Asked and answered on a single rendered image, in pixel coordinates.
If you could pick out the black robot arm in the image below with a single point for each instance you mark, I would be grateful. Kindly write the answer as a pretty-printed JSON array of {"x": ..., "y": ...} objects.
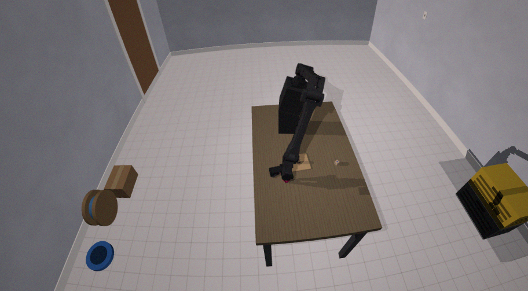
[{"x": 312, "y": 96}]

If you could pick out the tan flat mat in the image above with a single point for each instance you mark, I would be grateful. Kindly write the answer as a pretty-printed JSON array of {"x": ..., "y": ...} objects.
[{"x": 305, "y": 165}]

